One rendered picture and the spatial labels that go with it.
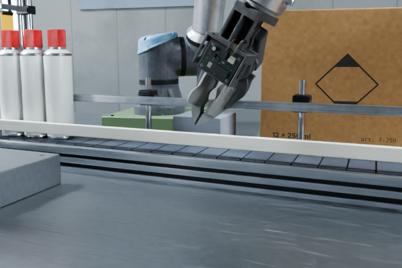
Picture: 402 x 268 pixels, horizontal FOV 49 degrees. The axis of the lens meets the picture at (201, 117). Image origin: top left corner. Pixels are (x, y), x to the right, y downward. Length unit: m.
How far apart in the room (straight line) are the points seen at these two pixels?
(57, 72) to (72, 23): 2.88
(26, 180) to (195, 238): 0.29
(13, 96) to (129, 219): 0.43
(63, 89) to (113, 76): 2.70
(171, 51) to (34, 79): 0.48
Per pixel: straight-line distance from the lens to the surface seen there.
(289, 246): 0.51
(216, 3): 1.19
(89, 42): 3.63
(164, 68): 1.24
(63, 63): 0.85
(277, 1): 0.64
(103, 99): 0.85
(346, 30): 0.84
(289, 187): 0.65
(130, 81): 3.48
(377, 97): 0.85
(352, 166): 0.66
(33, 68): 0.88
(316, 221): 0.58
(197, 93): 0.70
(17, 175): 0.68
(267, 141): 0.65
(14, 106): 0.92
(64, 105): 0.85
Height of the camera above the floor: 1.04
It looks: 8 degrees down
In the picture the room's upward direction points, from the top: straight up
